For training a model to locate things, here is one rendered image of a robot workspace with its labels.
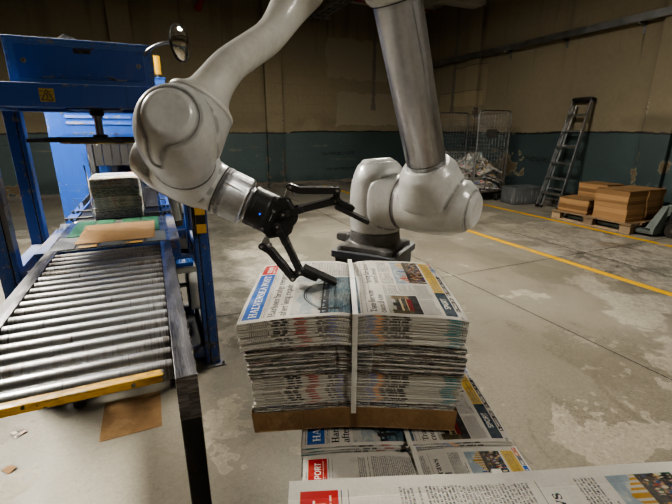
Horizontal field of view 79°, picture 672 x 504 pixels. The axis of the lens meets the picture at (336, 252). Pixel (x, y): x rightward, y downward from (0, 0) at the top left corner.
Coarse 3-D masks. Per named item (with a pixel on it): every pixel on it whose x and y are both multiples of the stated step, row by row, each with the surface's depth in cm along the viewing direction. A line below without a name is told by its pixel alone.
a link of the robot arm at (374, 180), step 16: (368, 160) 117; (384, 160) 116; (368, 176) 115; (384, 176) 114; (352, 192) 120; (368, 192) 116; (384, 192) 113; (368, 208) 117; (384, 208) 113; (352, 224) 123; (368, 224) 119; (384, 224) 117
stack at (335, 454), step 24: (480, 408) 79; (312, 432) 74; (336, 432) 73; (360, 432) 73; (384, 432) 73; (408, 432) 73; (432, 432) 73; (456, 432) 73; (480, 432) 73; (504, 432) 73; (312, 456) 68; (336, 456) 68; (360, 456) 68; (384, 456) 68; (408, 456) 68; (432, 456) 68; (456, 456) 68; (480, 456) 68; (504, 456) 68
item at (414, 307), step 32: (384, 288) 77; (416, 288) 78; (448, 288) 79; (384, 320) 66; (416, 320) 66; (448, 320) 66; (384, 352) 68; (416, 352) 68; (448, 352) 68; (384, 384) 70; (416, 384) 70; (448, 384) 70
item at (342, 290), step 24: (336, 264) 91; (360, 264) 91; (336, 288) 77; (360, 288) 77; (336, 312) 67; (360, 312) 67; (336, 336) 67; (360, 336) 67; (336, 360) 69; (360, 360) 69; (360, 384) 71
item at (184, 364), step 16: (176, 272) 164; (176, 288) 147; (176, 304) 134; (176, 320) 123; (176, 336) 113; (176, 352) 105; (192, 352) 105; (176, 368) 98; (192, 368) 98; (176, 384) 95; (192, 384) 96; (192, 400) 97; (192, 416) 98
